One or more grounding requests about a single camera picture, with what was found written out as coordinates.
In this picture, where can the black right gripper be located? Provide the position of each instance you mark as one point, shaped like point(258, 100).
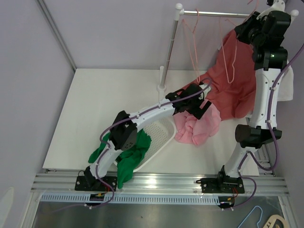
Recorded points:
point(241, 30)

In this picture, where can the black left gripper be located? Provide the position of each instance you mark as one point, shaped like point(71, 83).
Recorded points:
point(197, 112)

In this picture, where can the light pink shirt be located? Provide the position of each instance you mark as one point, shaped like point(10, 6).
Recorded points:
point(191, 130)

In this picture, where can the coral red shirt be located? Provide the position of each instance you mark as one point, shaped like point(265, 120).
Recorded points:
point(233, 87)

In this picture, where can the white t shirt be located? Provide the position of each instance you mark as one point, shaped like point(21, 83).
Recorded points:
point(286, 89)

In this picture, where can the green t shirt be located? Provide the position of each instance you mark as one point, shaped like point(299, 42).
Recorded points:
point(128, 160)

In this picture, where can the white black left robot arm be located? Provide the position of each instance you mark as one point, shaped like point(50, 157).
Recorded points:
point(127, 142)

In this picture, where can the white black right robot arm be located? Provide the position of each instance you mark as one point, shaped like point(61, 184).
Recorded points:
point(265, 34)

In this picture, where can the blue hanger on floor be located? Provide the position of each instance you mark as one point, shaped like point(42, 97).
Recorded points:
point(253, 218)

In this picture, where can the wooden hanger on floor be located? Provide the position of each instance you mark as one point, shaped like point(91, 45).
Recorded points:
point(276, 221)

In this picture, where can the white perforated plastic basket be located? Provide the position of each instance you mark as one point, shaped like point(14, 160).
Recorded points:
point(161, 133)

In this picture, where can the silver clothes rack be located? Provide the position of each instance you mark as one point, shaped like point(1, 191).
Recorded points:
point(179, 10)

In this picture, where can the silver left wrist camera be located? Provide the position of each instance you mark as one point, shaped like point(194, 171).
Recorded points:
point(206, 89)

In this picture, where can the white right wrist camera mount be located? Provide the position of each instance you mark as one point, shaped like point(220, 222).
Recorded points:
point(278, 5)

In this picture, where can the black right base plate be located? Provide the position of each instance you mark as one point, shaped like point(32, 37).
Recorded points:
point(221, 185)

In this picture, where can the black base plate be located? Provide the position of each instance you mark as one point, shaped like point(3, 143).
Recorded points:
point(221, 185)
point(86, 182)

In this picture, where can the aluminium mounting rail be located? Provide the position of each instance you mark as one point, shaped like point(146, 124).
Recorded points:
point(153, 184)

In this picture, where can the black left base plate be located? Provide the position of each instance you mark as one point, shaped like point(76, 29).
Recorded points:
point(86, 182)

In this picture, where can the white slotted cable duct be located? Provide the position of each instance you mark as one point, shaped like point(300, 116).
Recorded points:
point(129, 198)

